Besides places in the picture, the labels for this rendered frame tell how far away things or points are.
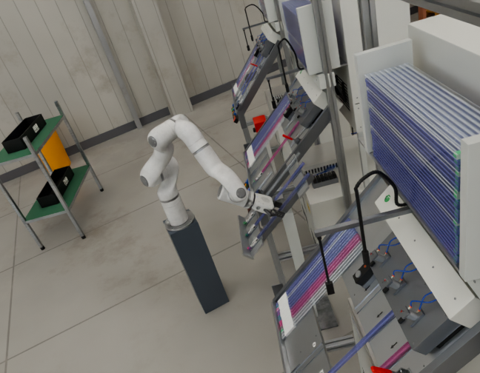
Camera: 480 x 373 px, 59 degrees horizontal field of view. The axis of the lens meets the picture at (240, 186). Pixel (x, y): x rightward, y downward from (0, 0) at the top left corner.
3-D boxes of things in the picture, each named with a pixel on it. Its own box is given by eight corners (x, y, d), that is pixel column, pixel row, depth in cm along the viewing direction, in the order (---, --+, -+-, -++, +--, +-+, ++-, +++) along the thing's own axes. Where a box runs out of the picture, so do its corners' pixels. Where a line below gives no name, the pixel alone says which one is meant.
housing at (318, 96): (333, 116, 226) (312, 103, 221) (312, 87, 268) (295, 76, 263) (343, 103, 222) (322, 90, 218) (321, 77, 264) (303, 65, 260)
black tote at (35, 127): (26, 149, 371) (19, 138, 365) (7, 154, 372) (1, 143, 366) (47, 123, 420) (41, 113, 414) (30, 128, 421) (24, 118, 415)
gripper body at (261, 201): (253, 199, 195) (275, 206, 198) (251, 188, 204) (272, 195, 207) (247, 212, 198) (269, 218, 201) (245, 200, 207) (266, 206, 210)
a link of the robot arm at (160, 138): (170, 179, 246) (149, 194, 238) (156, 164, 248) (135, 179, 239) (186, 129, 204) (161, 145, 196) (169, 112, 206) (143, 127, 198)
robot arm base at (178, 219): (169, 235, 248) (158, 211, 239) (161, 220, 264) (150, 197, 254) (198, 221, 252) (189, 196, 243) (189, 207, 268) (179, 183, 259)
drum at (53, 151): (72, 157, 593) (51, 118, 562) (74, 166, 562) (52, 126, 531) (45, 168, 584) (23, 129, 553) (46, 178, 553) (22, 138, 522)
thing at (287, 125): (299, 158, 237) (292, 153, 235) (281, 114, 293) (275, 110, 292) (336, 109, 224) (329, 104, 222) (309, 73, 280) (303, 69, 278)
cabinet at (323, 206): (325, 278, 283) (309, 204, 251) (304, 218, 343) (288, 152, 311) (422, 254, 279) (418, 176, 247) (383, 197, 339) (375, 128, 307)
